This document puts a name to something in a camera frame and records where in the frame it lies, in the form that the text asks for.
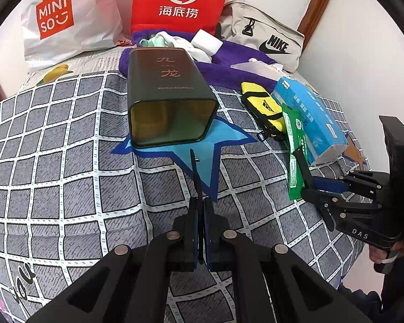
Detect beige waist bag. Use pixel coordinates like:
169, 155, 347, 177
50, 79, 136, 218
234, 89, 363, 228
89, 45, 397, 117
215, 0, 305, 73

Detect green packet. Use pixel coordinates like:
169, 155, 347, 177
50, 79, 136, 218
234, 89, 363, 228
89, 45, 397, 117
281, 103, 312, 200

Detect purple towel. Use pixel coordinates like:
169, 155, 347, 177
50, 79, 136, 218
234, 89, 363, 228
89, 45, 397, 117
119, 30, 285, 86

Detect mint green cloth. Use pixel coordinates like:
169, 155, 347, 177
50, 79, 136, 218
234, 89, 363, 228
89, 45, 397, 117
138, 37, 165, 47

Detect blue tissue pack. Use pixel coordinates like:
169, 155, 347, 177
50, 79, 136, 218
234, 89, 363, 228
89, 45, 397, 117
271, 77, 350, 166

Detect grey checked bed sheet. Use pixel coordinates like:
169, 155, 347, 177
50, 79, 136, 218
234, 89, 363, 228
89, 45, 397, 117
0, 49, 371, 323

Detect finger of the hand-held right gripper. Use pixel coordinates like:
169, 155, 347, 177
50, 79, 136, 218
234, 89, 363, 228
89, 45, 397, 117
301, 190, 382, 231
291, 150, 382, 194

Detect white sponge block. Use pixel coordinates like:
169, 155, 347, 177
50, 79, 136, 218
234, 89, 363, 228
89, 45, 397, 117
191, 30, 223, 54

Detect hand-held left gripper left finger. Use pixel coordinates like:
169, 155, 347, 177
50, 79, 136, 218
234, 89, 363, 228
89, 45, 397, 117
23, 198, 200, 323

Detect white cloth bundle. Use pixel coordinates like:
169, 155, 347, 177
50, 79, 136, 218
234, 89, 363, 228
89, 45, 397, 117
155, 31, 213, 63

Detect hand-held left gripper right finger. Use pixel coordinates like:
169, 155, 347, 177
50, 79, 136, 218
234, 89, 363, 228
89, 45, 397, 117
205, 198, 374, 323

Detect dark clothing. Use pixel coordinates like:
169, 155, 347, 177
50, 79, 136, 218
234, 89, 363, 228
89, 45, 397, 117
338, 262, 404, 313

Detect yellow black pouch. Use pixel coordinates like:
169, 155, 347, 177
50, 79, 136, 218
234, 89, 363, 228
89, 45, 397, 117
240, 81, 285, 142

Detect red paper bag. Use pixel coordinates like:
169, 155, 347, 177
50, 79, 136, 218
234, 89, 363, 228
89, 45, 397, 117
131, 0, 234, 36

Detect person's right hand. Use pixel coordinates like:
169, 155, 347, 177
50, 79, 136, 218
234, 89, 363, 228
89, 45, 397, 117
370, 241, 403, 264

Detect wooden headboard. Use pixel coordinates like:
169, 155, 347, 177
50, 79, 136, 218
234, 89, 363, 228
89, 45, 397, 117
296, 0, 342, 41

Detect white plastic shopping bag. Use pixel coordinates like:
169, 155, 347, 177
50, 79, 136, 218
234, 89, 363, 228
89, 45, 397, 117
22, 0, 122, 73

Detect dark green tin box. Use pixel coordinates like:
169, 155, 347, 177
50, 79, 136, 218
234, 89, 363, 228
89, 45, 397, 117
127, 48, 219, 149

